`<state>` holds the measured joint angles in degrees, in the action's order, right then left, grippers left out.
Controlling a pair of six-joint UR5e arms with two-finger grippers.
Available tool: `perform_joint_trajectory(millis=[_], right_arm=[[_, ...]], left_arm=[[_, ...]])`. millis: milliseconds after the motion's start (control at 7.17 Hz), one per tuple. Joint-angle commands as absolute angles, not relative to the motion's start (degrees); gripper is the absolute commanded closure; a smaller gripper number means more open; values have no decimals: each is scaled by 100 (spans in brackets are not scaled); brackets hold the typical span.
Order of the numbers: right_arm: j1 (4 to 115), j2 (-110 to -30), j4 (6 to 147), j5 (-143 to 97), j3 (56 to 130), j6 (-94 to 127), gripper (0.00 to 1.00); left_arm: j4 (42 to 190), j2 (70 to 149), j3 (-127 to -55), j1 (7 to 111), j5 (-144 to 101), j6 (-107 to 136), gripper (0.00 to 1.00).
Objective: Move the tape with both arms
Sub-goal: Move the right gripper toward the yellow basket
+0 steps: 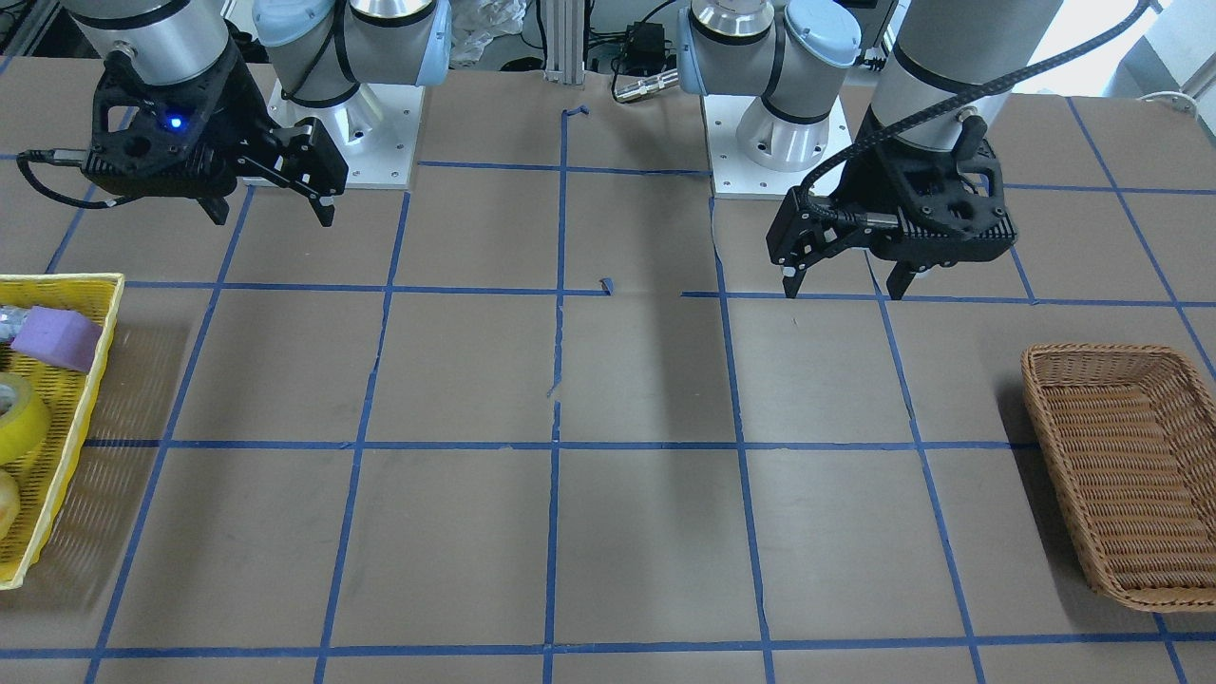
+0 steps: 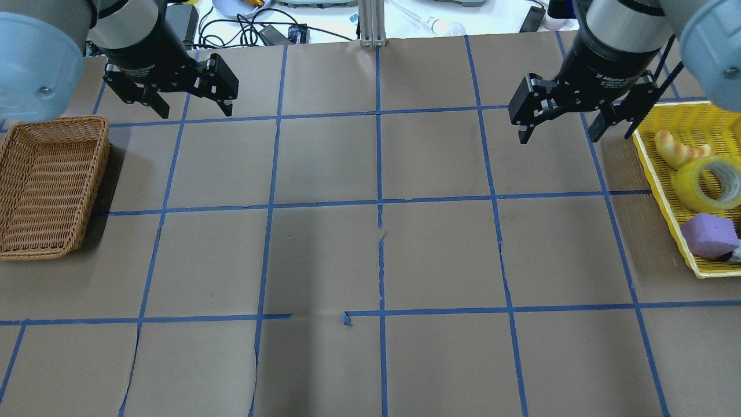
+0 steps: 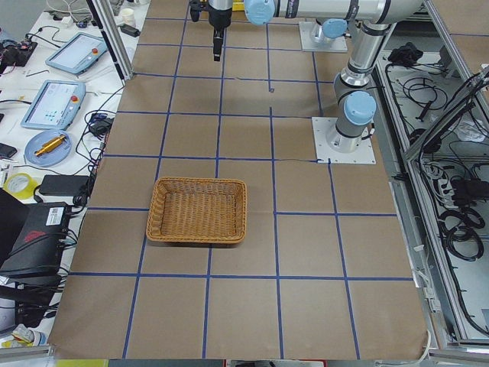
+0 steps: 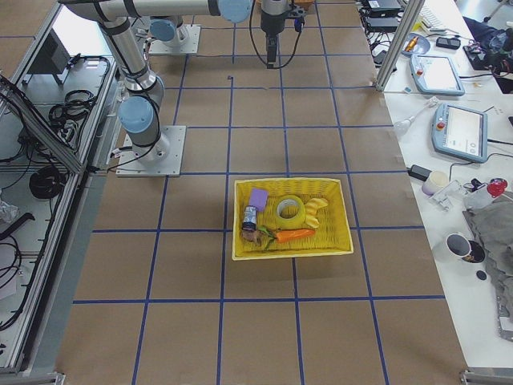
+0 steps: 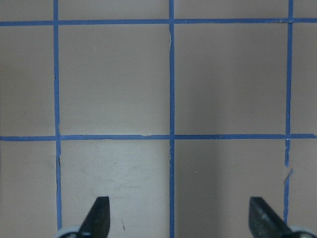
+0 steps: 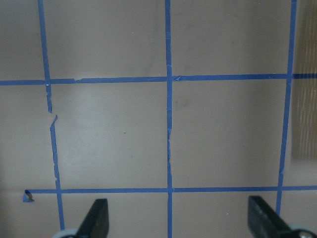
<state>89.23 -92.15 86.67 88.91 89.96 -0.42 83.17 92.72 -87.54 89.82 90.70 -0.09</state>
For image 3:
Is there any aluminium frame post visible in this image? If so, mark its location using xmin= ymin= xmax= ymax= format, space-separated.
xmin=87 ymin=0 xmax=134 ymax=81

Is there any white paper cup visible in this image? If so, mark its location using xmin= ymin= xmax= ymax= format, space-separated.
xmin=120 ymin=8 xmax=136 ymax=28

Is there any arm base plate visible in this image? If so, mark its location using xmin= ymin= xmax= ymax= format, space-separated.
xmin=312 ymin=117 xmax=376 ymax=164
xmin=299 ymin=18 xmax=348 ymax=54

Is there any black cable bundle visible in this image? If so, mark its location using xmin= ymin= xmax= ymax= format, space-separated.
xmin=437 ymin=209 xmax=486 ymax=261

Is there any teach pendant tablet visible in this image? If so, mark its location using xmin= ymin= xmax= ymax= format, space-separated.
xmin=21 ymin=80 xmax=86 ymax=130
xmin=45 ymin=32 xmax=108 ymax=75

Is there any lower teach pendant tablet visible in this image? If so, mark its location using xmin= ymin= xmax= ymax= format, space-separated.
xmin=21 ymin=80 xmax=86 ymax=130

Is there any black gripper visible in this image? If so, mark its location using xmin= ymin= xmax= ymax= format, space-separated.
xmin=208 ymin=0 xmax=232 ymax=61

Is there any black computer box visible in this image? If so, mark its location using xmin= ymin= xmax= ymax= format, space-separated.
xmin=1 ymin=190 xmax=70 ymax=279

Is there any blue plate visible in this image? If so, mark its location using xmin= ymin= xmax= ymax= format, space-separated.
xmin=24 ymin=129 xmax=72 ymax=167

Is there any black power adapter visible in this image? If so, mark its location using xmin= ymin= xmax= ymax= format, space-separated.
xmin=39 ymin=175 xmax=89 ymax=196

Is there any upper teach pendant tablet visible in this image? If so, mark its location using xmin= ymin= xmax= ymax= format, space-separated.
xmin=45 ymin=32 xmax=108 ymax=75

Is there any brass cylinder tool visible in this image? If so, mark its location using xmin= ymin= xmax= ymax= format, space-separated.
xmin=34 ymin=135 xmax=66 ymax=157

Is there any brown wicker basket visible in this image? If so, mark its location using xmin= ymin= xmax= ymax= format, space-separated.
xmin=146 ymin=177 xmax=248 ymax=245

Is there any yellow tape roll on desk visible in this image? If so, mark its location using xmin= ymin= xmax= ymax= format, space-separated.
xmin=3 ymin=173 xmax=38 ymax=200

